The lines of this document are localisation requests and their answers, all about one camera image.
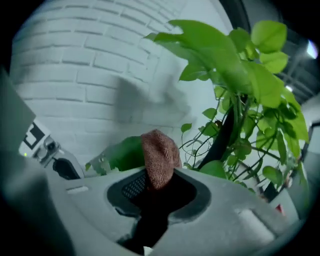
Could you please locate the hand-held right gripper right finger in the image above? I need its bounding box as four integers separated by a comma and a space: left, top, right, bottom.
149, 167, 298, 256

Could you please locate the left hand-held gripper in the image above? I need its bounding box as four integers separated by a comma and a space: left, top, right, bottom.
18, 119, 85, 181

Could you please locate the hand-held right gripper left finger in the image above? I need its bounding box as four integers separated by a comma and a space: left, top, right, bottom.
47, 167, 149, 256

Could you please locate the brown cleaning cloth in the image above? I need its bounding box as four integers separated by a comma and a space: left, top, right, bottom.
140, 128, 183, 192

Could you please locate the green potted plant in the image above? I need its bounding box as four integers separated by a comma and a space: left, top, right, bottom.
84, 19, 312, 216

